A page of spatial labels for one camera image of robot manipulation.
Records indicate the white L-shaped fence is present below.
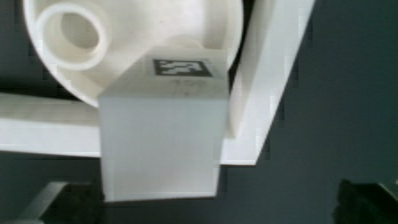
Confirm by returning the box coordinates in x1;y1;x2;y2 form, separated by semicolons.
0;0;317;165

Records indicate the white stool leg tagged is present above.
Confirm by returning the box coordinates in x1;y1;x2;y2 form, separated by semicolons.
100;36;230;202

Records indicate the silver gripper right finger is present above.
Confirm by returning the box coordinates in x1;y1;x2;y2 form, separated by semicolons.
335;179;398;224

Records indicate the white round stool seat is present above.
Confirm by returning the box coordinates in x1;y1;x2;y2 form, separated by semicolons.
22;0;244;105

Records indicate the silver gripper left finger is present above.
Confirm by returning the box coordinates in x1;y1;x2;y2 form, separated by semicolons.
11;182;68;224

